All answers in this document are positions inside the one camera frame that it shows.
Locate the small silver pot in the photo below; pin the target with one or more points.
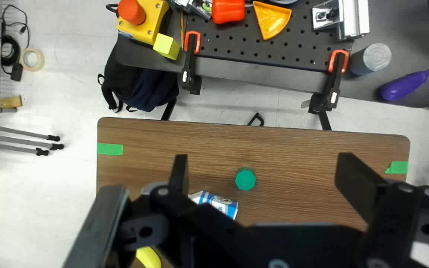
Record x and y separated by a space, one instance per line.
149 188

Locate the orange black clamp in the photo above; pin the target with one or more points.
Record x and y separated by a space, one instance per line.
189 79
326 100

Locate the purple eggplant toy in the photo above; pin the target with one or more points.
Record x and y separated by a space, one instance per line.
402 86

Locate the masking tape roll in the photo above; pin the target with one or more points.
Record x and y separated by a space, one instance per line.
33 59

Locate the orange bell pepper toy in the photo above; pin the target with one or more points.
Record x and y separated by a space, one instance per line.
227 10

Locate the yellow banana toy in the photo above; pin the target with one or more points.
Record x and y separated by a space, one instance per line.
148 257

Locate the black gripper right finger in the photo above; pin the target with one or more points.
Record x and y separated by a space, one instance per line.
359 185

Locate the blue white milk carton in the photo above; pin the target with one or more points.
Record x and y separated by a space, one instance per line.
222 204

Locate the green round cup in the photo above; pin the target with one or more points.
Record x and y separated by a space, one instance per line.
244 179

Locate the yellow emergency stop box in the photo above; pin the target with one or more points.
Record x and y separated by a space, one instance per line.
140 19

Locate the orange wedge slice toy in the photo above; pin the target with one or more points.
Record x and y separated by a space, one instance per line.
271 18

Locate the yellow-green foam cube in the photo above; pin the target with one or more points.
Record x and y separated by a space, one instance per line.
167 46

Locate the aluminium extrusion rail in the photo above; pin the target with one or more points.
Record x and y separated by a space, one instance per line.
349 18

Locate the black perforated breadboard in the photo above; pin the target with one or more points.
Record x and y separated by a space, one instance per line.
297 46

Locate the silver tripod legs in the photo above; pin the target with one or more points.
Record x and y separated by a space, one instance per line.
25 141

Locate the green tape strip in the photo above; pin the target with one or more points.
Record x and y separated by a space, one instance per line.
398 167
109 149

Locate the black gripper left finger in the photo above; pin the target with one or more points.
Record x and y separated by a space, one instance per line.
179 177

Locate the black backpack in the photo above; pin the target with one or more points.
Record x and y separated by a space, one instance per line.
134 88

